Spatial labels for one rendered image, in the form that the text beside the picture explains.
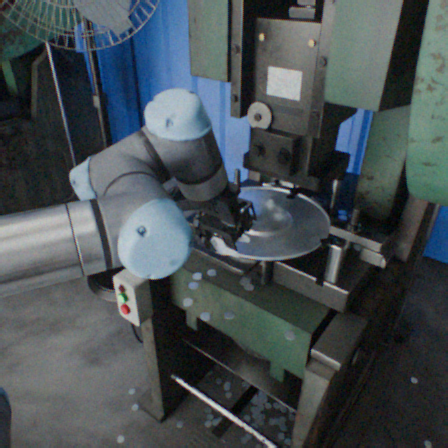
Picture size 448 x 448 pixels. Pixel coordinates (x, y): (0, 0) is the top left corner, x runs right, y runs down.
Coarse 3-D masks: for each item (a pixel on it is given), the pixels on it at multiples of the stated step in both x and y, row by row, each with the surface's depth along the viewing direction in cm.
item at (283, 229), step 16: (256, 192) 99; (272, 192) 99; (288, 192) 99; (256, 208) 92; (272, 208) 91; (288, 208) 93; (304, 208) 93; (320, 208) 92; (256, 224) 86; (272, 224) 86; (288, 224) 86; (304, 224) 87; (320, 224) 87; (256, 240) 82; (272, 240) 82; (288, 240) 82; (304, 240) 82; (240, 256) 78; (256, 256) 78; (272, 256) 78; (288, 256) 77
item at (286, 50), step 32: (256, 32) 74; (288, 32) 71; (256, 64) 77; (288, 64) 73; (256, 96) 80; (288, 96) 76; (256, 128) 81; (288, 128) 79; (256, 160) 84; (288, 160) 79; (320, 160) 84
